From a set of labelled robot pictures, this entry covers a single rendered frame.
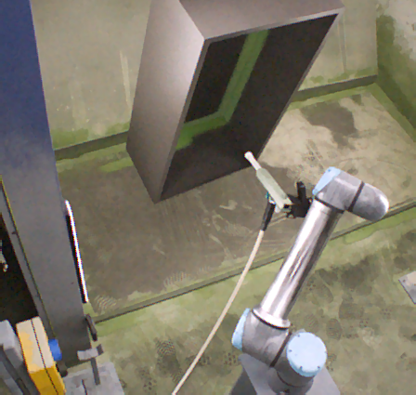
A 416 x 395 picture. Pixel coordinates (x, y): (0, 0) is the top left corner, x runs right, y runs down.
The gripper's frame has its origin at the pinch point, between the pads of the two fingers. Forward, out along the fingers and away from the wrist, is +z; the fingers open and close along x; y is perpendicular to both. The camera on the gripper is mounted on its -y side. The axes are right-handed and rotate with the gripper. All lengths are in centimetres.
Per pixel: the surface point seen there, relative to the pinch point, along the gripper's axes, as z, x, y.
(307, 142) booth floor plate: -85, 116, 14
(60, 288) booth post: 86, -27, 34
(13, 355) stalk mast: 106, -102, -12
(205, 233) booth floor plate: -7, 61, 61
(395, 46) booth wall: -147, 145, -65
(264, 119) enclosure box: -9, 46, -19
